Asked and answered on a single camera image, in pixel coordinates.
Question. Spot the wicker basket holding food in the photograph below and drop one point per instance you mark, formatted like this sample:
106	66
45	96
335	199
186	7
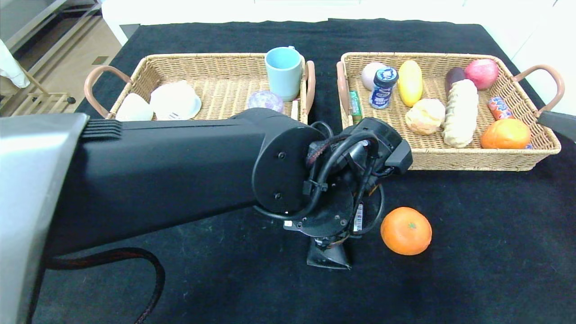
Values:
450	153

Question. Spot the pale pink egg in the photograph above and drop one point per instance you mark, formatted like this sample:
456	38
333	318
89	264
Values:
370	76

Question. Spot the brass floor socket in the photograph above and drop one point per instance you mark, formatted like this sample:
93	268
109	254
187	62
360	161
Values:
100	60

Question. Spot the light blue mug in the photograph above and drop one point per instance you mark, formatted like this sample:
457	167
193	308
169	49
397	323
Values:
283	76

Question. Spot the blue gum bottle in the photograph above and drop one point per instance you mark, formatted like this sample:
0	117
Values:
383	87

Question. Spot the white round lid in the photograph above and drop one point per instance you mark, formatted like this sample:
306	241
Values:
173	101

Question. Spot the black glasses case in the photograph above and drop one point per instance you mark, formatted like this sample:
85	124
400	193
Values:
330	258

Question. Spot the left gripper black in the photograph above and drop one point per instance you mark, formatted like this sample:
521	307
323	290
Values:
348	225

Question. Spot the wicker basket holding mug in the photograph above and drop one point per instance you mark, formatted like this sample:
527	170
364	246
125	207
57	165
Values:
216	76

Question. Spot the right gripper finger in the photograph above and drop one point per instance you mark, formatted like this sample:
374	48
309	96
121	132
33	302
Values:
560	123

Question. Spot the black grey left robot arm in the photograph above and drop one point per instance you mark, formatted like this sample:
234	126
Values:
157	180

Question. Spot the plain orange fruit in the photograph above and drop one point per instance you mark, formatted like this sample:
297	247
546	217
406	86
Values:
506	134

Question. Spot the mandarin orange with green stem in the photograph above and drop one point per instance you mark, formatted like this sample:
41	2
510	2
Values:
406	231

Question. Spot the white table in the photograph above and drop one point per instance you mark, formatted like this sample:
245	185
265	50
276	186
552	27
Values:
126	11

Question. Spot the ridged long bread loaf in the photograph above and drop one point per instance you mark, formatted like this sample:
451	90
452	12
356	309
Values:
461	112

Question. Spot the white soap bar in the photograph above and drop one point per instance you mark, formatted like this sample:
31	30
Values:
134	110

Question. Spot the white hanging cloth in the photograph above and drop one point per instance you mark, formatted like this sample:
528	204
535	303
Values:
11	67

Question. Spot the purple eggplant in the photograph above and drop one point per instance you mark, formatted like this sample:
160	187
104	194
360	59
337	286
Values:
454	75

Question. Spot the white pen pink cap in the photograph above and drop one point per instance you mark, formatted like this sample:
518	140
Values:
295	110

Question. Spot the orange red candy pack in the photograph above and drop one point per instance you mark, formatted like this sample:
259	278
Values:
500	109

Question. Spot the yellow mango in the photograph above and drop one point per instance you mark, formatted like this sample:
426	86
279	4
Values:
410	83

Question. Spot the purple topped bag roll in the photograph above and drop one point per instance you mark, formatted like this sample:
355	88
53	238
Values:
265	101

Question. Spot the red apple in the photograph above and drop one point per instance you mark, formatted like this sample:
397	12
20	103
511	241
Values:
481	74

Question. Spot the grey low shelf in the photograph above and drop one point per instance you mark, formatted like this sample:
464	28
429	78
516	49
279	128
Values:
27	13

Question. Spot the round cream puff bun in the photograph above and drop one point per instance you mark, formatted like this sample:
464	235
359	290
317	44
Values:
425	117

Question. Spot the green gum pack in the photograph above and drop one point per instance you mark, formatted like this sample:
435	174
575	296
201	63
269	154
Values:
355	106

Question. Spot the wooden wheeled rack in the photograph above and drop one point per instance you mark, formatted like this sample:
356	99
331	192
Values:
36	101

